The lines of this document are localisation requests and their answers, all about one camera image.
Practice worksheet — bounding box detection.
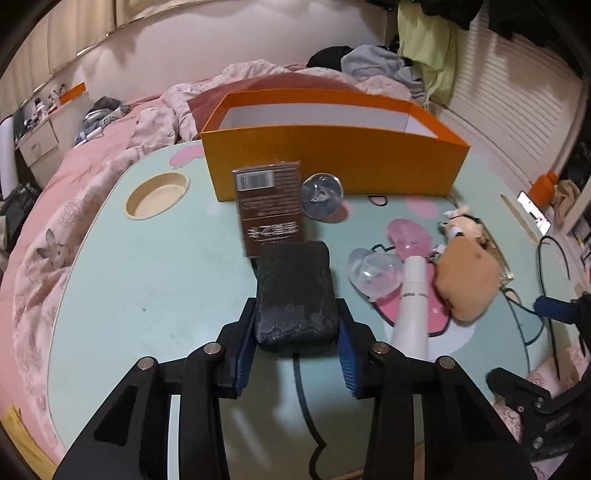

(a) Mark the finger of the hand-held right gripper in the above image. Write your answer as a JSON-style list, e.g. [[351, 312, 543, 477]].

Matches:
[[487, 367, 561, 418], [534, 293, 591, 326]]

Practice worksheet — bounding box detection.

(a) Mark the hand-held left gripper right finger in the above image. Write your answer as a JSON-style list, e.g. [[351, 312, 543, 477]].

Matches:
[[336, 298, 539, 480]]

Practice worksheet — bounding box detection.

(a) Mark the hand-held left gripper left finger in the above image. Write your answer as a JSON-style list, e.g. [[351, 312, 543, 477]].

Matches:
[[52, 298, 259, 480]]

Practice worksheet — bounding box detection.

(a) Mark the white tube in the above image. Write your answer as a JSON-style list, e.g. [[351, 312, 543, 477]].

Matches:
[[392, 256, 437, 363]]

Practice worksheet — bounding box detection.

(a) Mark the black sponge block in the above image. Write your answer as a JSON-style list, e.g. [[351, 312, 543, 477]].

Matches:
[[255, 241, 341, 352]]

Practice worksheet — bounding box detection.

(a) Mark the brown capybara plush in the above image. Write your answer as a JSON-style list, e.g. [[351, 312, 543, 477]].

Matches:
[[434, 240, 502, 321]]

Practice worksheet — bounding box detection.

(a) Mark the clear heart-shaped container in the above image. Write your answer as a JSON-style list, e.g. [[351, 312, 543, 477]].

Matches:
[[347, 248, 407, 301]]

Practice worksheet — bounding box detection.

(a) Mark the pink clear plastic case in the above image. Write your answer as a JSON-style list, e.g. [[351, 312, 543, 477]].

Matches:
[[387, 219, 432, 257]]

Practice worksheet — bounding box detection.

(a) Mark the brown printed box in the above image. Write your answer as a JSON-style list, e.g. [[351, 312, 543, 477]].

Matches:
[[231, 161, 309, 258]]

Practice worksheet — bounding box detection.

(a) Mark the clear glass dome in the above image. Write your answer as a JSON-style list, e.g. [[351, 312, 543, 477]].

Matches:
[[300, 172, 345, 221]]

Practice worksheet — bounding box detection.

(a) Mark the orange cardboard box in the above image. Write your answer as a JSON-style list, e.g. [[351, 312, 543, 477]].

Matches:
[[200, 90, 471, 202]]

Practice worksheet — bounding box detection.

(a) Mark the smartphone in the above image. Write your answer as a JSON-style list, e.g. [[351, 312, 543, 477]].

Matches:
[[517, 191, 552, 234]]

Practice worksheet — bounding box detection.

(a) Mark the beige cloth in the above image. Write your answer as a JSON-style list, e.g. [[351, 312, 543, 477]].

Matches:
[[551, 180, 583, 227]]

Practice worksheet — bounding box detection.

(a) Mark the orange bottle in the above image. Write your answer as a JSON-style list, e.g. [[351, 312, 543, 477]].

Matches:
[[530, 171, 559, 204]]

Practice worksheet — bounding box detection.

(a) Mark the white slatted panel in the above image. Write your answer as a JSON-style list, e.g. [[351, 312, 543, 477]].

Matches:
[[434, 9, 587, 195]]

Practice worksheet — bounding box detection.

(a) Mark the light green lap table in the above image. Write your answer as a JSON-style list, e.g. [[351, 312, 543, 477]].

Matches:
[[0, 60, 416, 462]]

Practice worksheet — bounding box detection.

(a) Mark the yellow paper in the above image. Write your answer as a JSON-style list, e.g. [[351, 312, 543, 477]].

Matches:
[[2, 406, 28, 457]]

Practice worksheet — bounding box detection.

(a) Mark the pink bed sheet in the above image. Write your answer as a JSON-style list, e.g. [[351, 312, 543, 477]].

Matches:
[[41, 104, 162, 185]]

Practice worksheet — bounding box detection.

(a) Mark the dark bag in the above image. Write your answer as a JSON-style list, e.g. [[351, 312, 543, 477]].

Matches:
[[0, 182, 42, 232]]

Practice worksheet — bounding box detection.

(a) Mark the yellow-green garment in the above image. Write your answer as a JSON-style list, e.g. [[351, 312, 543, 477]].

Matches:
[[397, 0, 458, 107]]

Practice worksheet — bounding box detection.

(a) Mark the knit clothes pile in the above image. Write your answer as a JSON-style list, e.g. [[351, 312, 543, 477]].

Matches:
[[74, 96, 134, 146]]

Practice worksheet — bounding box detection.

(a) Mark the black hanging jacket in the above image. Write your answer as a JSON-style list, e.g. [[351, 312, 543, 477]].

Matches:
[[413, 0, 469, 31], [487, 0, 578, 42]]

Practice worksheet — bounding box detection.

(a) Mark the white bedside cabinet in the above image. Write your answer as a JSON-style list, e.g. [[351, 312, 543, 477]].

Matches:
[[16, 117, 61, 167]]

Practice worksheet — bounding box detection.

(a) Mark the grey clothes pile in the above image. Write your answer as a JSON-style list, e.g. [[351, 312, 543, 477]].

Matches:
[[341, 45, 426, 100]]

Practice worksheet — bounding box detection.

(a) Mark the black clothes pile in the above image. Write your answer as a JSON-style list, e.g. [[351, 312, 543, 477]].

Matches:
[[307, 45, 354, 72]]

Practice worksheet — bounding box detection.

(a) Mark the white foam roll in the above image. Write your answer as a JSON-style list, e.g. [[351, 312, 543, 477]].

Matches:
[[0, 124, 17, 195]]

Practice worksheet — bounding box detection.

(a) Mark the small orange box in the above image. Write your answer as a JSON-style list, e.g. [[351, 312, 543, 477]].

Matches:
[[60, 82, 88, 104]]

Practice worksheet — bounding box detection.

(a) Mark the row of small bottles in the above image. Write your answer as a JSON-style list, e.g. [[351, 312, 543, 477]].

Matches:
[[32, 85, 63, 114]]

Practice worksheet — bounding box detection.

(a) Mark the black cable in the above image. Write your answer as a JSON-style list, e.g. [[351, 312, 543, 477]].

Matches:
[[536, 234, 583, 384], [294, 351, 324, 480]]

